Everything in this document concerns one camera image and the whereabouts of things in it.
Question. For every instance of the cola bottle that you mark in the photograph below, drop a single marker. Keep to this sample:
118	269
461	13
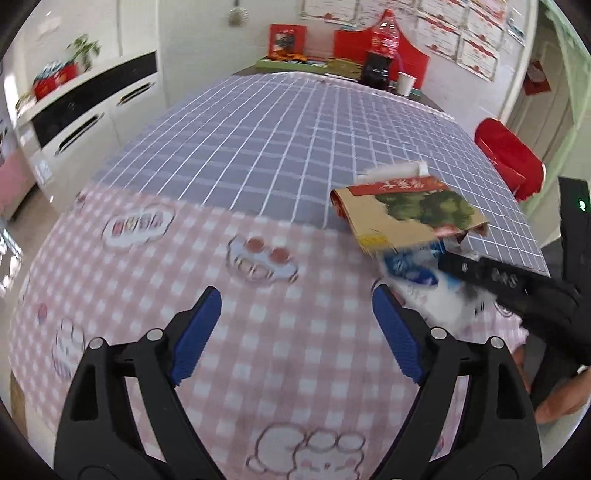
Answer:
381	50

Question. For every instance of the white cabinet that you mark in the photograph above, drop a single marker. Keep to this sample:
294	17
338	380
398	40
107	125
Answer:
92	115

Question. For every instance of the hanging wall ornament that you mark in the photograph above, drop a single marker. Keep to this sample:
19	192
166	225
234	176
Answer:
236	14

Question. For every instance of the white paper cup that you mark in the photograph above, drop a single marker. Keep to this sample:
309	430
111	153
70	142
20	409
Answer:
406	84

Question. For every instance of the red chair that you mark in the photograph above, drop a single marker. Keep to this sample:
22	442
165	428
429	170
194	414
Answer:
508	152

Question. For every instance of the green snack tray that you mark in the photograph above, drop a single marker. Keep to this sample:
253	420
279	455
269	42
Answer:
291	62

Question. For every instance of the brown paper carton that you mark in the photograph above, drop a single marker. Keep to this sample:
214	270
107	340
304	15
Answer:
369	217

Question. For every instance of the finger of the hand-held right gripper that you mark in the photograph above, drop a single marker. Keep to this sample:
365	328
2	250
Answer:
480	274

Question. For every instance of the potted plant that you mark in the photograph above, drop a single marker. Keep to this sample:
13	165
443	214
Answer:
84	50

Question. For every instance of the blue wall poster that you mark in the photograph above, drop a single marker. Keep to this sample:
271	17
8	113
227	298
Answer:
516	27

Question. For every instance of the red door hanging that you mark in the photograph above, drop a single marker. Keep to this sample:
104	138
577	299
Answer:
537	77

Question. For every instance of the pink checked blanket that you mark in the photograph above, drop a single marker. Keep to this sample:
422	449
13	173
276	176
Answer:
184	258

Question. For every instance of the pink sofa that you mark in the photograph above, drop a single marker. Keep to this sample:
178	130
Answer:
14	184

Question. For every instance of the wall certificates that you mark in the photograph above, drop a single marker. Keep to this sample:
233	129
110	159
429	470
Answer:
475	46

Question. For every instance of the olive snack box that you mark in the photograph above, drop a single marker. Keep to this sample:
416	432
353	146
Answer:
345	68

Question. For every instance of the blue white packet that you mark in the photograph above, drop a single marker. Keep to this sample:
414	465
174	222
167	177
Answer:
415	272

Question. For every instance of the red photo card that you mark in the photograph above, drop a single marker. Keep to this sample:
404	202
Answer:
287	40

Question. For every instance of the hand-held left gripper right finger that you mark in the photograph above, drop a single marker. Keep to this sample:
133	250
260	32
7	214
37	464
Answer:
399	332

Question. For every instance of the red gift box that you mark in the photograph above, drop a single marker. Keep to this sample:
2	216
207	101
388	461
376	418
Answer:
351	46

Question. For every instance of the red tin box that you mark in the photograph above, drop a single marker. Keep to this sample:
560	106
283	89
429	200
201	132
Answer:
53	81

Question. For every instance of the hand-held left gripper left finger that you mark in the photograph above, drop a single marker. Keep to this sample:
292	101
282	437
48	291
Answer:
196	332

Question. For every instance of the grey checked cloth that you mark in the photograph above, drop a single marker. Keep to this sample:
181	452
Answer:
277	138

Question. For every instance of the person's right hand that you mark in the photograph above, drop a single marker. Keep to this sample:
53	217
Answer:
561	399

